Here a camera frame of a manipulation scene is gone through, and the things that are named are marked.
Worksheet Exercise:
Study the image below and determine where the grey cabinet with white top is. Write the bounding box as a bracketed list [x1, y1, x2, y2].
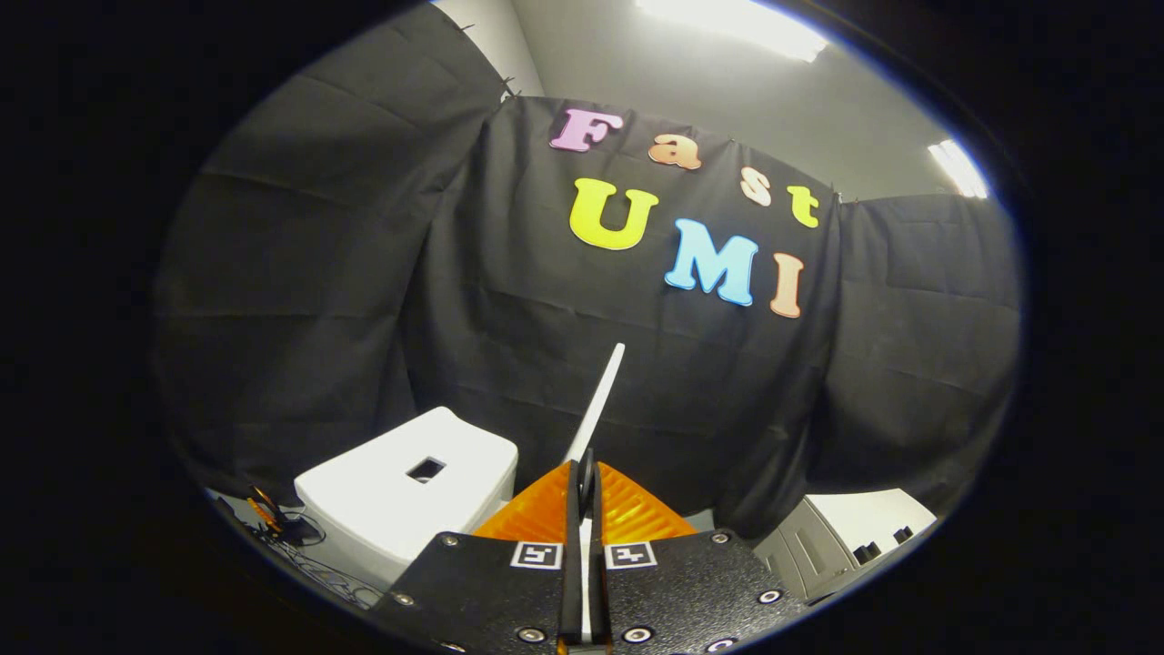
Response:
[753, 489, 938, 603]

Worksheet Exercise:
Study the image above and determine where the large ceiling light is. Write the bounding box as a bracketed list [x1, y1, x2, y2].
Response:
[637, 0, 828, 63]

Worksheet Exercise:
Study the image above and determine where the small ceiling light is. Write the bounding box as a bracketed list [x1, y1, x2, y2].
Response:
[928, 138, 990, 199]

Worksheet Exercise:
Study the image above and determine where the black backdrop cloth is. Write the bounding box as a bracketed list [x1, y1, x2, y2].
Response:
[153, 5, 1024, 542]

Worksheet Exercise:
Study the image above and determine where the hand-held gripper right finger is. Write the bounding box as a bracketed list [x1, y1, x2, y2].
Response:
[578, 448, 810, 654]

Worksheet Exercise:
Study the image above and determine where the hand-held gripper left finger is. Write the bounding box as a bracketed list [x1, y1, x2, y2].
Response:
[368, 459, 583, 655]

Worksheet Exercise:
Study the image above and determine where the orange black tool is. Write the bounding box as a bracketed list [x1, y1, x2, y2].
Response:
[246, 487, 324, 547]

